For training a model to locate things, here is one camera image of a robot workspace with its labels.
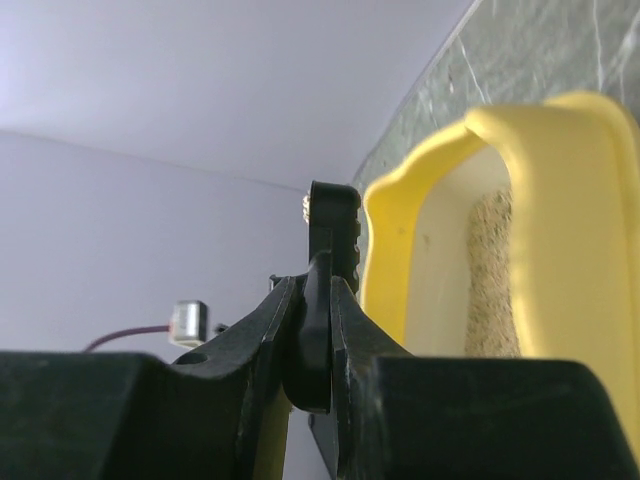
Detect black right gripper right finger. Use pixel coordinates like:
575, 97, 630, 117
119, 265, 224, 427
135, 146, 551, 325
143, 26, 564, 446
330, 277, 639, 479

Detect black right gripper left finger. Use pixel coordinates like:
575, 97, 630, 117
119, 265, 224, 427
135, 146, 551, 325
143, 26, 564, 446
1, 277, 298, 479

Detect black slotted litter scoop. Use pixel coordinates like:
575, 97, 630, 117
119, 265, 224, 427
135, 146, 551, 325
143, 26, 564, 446
281, 181, 361, 479

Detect yellow litter box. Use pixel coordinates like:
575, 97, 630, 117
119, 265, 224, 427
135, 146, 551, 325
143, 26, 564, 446
360, 92, 639, 442

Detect cat litter pellets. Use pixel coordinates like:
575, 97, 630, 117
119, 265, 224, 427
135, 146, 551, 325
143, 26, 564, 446
464, 189, 521, 358

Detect upper scooped litter clump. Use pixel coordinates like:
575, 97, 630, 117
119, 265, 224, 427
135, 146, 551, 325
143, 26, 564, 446
302, 193, 311, 223

